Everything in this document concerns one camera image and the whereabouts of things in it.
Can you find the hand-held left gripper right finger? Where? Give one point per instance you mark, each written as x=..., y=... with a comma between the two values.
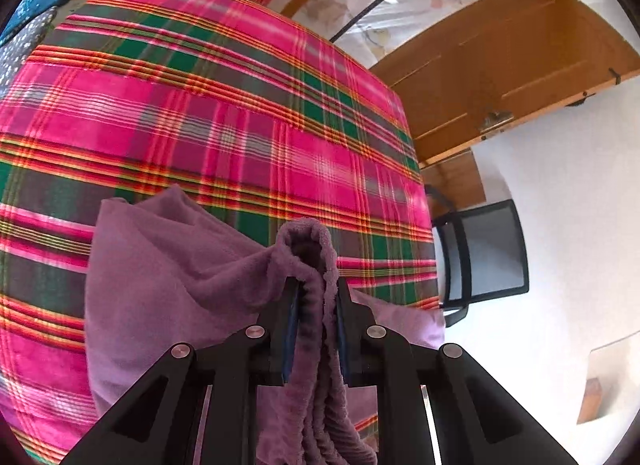
x=342, y=340

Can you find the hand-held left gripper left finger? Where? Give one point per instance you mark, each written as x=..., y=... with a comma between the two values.
x=289, y=335

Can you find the purple fleece pants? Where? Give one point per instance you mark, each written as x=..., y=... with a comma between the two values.
x=175, y=285

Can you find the black mesh chair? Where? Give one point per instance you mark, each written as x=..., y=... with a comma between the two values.
x=490, y=255

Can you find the small wooden cabinet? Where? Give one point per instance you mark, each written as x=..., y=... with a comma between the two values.
x=455, y=180

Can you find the pink green plaid blanket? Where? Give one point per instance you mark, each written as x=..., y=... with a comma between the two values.
x=200, y=95

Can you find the wooden door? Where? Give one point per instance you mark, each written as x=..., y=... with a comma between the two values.
x=500, y=70

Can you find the purple dotted cloth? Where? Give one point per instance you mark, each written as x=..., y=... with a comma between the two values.
x=30, y=50

